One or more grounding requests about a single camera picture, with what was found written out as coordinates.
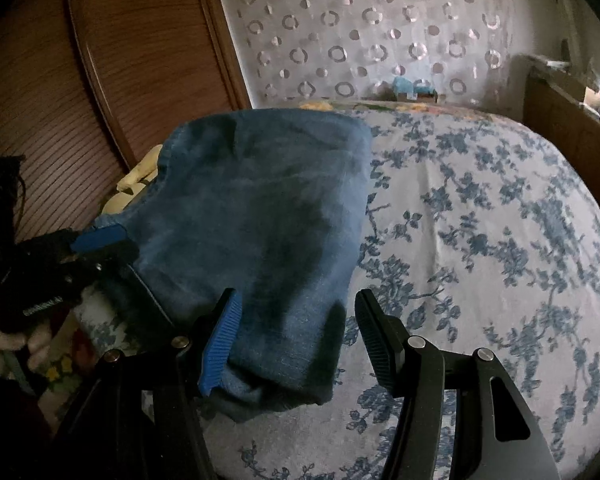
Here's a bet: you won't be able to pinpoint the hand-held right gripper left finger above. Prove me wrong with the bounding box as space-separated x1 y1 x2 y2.
55 287 244 480

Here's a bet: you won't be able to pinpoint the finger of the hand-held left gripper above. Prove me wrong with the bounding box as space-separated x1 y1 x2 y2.
71 224 129 255
92 257 177 333

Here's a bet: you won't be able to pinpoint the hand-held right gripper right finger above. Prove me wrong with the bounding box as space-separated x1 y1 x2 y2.
354 289 563 480

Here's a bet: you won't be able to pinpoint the blue denim pants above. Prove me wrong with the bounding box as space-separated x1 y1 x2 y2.
92 109 372 423

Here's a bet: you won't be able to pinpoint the yellow plush toy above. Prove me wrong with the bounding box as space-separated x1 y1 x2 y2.
102 144 163 216

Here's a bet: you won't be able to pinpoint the blue floral bed sheet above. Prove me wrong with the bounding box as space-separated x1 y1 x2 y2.
75 105 600 480

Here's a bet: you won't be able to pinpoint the wooden wardrobe door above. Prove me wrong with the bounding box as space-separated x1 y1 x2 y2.
0 0 253 246

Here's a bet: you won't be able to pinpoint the small cardboard box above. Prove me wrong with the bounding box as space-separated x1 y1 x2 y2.
392 91 447 104

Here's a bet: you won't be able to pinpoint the wooden side shelf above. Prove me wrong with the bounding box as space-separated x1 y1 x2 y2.
522 55 600 201

